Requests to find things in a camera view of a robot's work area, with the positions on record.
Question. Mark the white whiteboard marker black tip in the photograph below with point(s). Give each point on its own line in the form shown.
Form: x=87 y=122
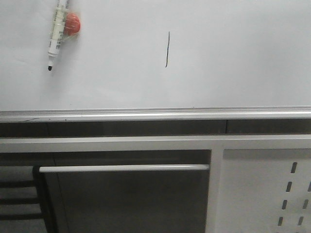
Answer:
x=57 y=31

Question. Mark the black drawn marker stroke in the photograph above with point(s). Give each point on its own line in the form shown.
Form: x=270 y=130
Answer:
x=167 y=50

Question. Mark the grey panel with white rim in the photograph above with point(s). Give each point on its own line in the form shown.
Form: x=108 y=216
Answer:
x=133 y=198

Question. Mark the white perforated metal panel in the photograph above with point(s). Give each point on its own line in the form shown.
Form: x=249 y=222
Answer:
x=265 y=191

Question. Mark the white whiteboard with aluminium frame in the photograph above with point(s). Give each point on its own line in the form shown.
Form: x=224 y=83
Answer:
x=228 y=59

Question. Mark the white metal desk frame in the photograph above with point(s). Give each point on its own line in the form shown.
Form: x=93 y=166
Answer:
x=217 y=145

